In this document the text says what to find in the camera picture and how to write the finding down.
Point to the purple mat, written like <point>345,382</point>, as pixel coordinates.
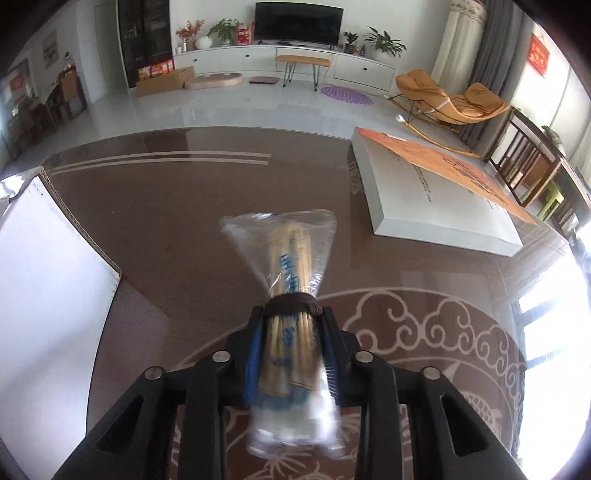
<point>346,96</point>

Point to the bag of cotton swabs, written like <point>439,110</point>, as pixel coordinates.
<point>291,258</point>

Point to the wooden bench with metal legs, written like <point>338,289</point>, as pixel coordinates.
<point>302,60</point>

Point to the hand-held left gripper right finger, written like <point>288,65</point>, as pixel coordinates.
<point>333,369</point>

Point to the black television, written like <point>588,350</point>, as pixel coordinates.
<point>300,23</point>

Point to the dark flat floor scale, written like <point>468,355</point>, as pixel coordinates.
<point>264,81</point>

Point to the orange boxes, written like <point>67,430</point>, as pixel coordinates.
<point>157,69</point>

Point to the orange rocking chair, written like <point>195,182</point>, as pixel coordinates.
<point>443,99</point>

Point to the wooden dining furniture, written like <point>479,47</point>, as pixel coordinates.
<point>51,99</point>

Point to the red gift box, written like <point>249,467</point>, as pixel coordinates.
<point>244,35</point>

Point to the large green potted plant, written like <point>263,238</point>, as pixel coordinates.
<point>383,41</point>

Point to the red flowers in vase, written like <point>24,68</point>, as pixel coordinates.
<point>189,30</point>

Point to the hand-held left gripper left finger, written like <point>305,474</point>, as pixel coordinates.
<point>253,364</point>

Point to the white television cabinet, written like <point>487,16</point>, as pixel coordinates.
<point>221,57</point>

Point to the flat white box orange lid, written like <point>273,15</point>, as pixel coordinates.
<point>415,194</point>

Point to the wooden side table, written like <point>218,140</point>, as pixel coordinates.
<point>575,184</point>

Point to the wooden chair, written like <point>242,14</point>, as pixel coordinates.
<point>526,152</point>

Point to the small green potted plant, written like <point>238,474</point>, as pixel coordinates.
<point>350,41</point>

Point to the pink oval cushion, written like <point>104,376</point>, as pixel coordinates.
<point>214,81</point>

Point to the round white vase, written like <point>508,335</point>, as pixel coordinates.
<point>203,43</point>

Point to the green stool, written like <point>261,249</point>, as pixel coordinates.
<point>551,201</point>

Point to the white cardboard box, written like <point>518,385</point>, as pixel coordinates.
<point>51,300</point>

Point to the brown cardboard box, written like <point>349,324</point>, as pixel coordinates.
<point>161,84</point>

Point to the black display cabinet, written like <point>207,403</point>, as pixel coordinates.
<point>143,32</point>

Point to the red wall hanging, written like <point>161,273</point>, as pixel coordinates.
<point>538,54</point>

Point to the bushy green potted plant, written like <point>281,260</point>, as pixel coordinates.
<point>224,30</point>

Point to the framed wall picture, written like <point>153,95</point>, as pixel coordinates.
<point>49,46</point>

